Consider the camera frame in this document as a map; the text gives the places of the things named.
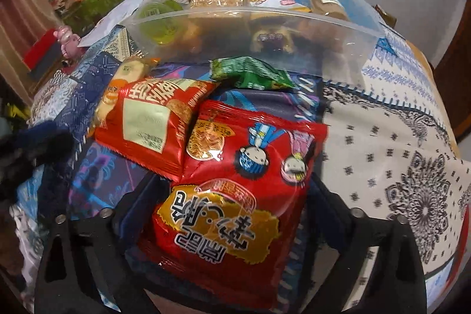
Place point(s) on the brown cardboard box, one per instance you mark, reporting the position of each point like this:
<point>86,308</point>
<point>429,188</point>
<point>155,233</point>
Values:
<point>389,19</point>

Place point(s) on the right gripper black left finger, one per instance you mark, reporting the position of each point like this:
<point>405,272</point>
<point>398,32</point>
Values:
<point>84,268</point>

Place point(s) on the red box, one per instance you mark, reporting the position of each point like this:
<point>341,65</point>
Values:
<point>44,57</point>

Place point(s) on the red rice cracker bag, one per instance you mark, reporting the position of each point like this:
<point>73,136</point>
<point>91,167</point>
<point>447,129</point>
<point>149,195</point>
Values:
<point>150,121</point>

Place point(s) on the purple coconut roll snack pack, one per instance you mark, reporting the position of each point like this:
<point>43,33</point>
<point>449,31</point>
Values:
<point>273,38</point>

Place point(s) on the patchwork blue bed quilt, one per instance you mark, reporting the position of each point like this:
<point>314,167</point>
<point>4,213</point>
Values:
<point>388,150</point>

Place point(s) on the orange rice cracker pack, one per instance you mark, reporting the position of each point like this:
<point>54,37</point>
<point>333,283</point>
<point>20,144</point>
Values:
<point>136,67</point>

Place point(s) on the green storage box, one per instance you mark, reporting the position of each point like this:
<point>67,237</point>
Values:
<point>83,15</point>

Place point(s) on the pink plush toy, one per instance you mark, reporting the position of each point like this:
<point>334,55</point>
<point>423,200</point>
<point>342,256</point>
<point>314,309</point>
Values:
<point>69,43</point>

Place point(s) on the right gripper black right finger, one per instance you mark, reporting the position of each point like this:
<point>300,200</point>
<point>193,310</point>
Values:
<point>378,267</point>

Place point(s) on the brown wooden door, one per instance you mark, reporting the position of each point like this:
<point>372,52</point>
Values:
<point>453,75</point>

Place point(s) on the small green snack packet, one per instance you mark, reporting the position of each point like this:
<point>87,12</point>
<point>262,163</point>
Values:
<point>250,73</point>

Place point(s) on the clear plastic storage box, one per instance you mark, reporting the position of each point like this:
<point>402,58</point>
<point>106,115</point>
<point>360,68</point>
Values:
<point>326,47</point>

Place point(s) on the striped window curtain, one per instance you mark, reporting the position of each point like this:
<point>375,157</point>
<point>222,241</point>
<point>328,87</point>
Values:
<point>23,22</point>

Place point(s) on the green jelly cup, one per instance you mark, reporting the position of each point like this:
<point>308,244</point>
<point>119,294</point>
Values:
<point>159,30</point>

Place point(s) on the red cartoon noodle snack bag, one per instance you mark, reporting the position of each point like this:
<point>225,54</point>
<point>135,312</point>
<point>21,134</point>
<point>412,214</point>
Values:
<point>228,224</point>

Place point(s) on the white pillow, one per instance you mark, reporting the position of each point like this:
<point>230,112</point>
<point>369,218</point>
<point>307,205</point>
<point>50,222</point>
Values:
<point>108,22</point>

